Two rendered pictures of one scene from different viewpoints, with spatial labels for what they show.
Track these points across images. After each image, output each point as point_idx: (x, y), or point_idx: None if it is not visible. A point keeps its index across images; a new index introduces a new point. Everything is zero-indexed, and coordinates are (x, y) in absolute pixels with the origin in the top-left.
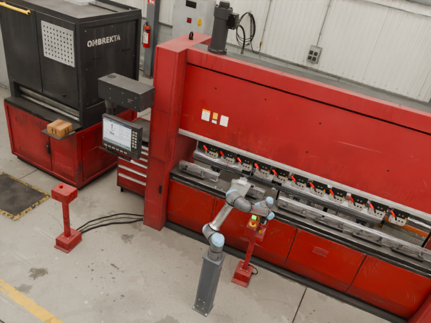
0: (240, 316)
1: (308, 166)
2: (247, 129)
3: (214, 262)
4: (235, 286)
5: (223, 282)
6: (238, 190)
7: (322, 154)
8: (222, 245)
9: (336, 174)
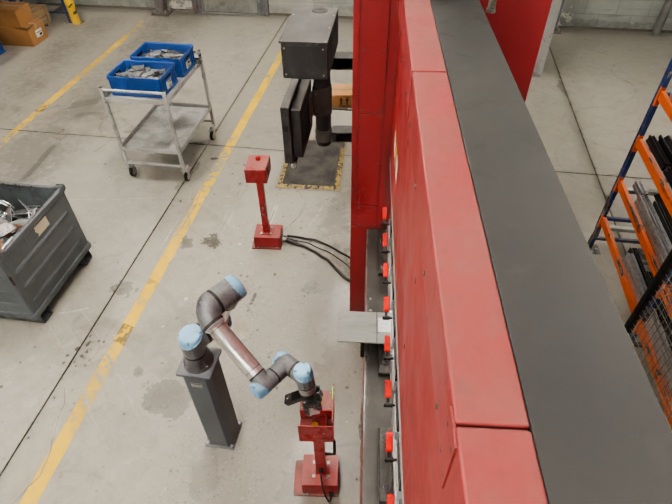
0: (224, 502)
1: (401, 390)
2: (398, 209)
3: (180, 366)
4: (287, 473)
5: (287, 449)
6: (355, 327)
7: (407, 384)
8: (187, 352)
9: (405, 473)
